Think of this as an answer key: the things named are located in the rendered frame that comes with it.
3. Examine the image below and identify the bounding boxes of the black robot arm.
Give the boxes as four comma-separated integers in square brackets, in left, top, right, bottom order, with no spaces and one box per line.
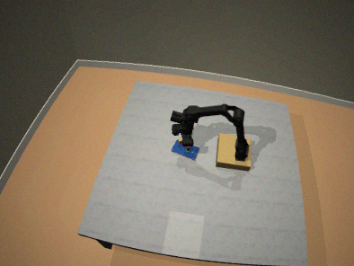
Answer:
[170,104,250,162]

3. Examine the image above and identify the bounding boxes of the blue circuit board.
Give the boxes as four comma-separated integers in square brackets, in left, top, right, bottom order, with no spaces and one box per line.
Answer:
[171,139,199,161]

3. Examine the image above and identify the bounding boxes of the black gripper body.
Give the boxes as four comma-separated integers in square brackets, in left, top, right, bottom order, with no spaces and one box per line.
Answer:
[182,125,194,146]

